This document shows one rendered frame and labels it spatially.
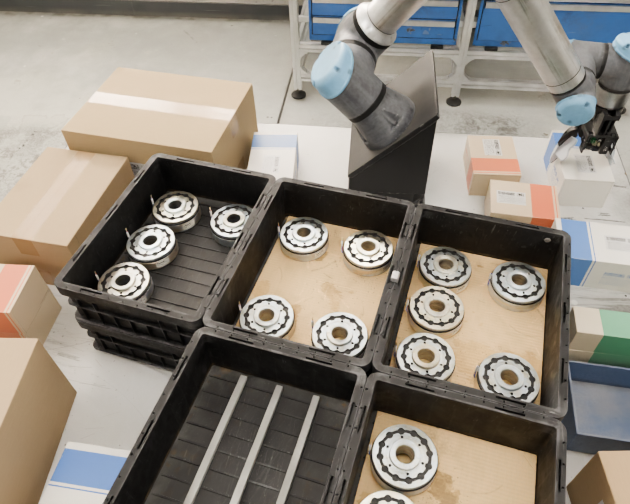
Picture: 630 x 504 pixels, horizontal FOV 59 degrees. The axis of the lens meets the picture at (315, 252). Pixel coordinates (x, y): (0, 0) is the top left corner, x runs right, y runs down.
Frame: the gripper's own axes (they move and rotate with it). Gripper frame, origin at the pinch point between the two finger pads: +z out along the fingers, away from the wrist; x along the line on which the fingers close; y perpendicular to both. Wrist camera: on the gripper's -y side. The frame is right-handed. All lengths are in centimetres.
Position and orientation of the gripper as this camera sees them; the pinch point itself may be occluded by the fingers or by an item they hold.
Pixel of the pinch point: (578, 162)
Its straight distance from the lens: 163.2
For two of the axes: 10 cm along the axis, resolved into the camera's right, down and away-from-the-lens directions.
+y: -1.2, 7.5, -6.5
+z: 0.3, 6.6, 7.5
